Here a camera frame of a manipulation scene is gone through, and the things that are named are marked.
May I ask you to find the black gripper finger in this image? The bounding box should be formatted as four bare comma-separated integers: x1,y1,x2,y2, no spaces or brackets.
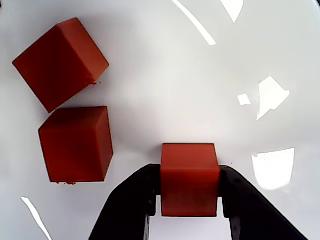
218,164,310,240
87,163,162,240

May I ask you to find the red cube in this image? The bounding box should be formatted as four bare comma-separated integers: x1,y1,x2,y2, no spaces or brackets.
159,143,221,218
11,17,110,114
38,106,115,185

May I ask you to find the white round plate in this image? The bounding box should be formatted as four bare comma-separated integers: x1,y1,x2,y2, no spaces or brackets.
0,0,320,240

